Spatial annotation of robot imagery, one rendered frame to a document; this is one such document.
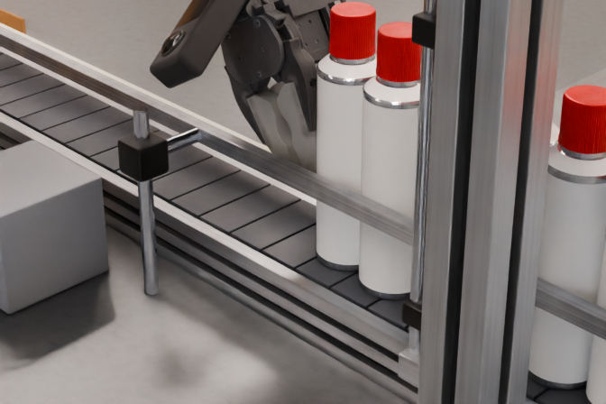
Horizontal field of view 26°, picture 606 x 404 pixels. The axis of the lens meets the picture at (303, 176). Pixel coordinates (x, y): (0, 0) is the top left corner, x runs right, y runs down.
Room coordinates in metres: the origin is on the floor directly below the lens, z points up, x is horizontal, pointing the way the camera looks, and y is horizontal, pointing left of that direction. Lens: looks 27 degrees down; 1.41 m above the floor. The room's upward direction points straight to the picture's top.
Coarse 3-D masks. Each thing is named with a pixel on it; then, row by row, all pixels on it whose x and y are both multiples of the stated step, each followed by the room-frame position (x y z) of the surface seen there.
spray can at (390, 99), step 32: (384, 32) 0.84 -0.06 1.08; (384, 64) 0.84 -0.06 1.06; (416, 64) 0.84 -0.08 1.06; (384, 96) 0.83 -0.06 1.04; (416, 96) 0.83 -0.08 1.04; (384, 128) 0.83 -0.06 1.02; (416, 128) 0.83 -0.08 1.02; (384, 160) 0.83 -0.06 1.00; (384, 192) 0.83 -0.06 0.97; (384, 256) 0.83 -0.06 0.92; (384, 288) 0.83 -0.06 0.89
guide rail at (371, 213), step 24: (24, 48) 1.13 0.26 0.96; (72, 72) 1.08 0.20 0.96; (96, 72) 1.06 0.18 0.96; (120, 96) 1.03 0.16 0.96; (144, 96) 1.01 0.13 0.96; (168, 120) 0.98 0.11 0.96; (192, 120) 0.97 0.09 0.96; (216, 144) 0.94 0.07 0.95; (240, 144) 0.92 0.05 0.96; (264, 168) 0.90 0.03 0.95; (288, 168) 0.88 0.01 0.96; (312, 192) 0.86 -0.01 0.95; (336, 192) 0.84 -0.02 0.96; (360, 216) 0.82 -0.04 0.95; (384, 216) 0.81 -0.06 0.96; (408, 216) 0.81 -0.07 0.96; (408, 240) 0.79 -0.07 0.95; (552, 288) 0.71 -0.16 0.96; (552, 312) 0.70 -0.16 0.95; (576, 312) 0.69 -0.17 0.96; (600, 312) 0.68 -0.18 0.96; (600, 336) 0.68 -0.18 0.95
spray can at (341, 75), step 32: (352, 32) 0.87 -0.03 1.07; (320, 64) 0.89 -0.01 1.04; (352, 64) 0.87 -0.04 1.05; (320, 96) 0.88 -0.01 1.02; (352, 96) 0.87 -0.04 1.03; (320, 128) 0.88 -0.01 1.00; (352, 128) 0.87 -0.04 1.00; (320, 160) 0.88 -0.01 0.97; (352, 160) 0.87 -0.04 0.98; (320, 224) 0.88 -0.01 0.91; (352, 224) 0.87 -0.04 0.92; (320, 256) 0.88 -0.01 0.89; (352, 256) 0.87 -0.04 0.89
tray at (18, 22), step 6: (0, 12) 1.48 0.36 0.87; (6, 12) 1.47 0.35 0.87; (0, 18) 1.48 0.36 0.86; (6, 18) 1.47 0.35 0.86; (12, 18) 1.46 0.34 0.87; (18, 18) 1.45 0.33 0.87; (6, 24) 1.47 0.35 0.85; (12, 24) 1.46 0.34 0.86; (18, 24) 1.45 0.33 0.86; (24, 24) 1.44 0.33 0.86; (18, 30) 1.45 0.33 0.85; (24, 30) 1.44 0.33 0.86
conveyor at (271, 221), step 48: (0, 96) 1.20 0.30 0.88; (48, 96) 1.20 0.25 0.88; (96, 144) 1.09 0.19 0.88; (192, 192) 0.99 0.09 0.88; (240, 192) 0.99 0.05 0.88; (288, 192) 0.99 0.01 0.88; (240, 240) 0.92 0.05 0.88; (288, 240) 0.91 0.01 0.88; (336, 288) 0.84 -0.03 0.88; (528, 384) 0.72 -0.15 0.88
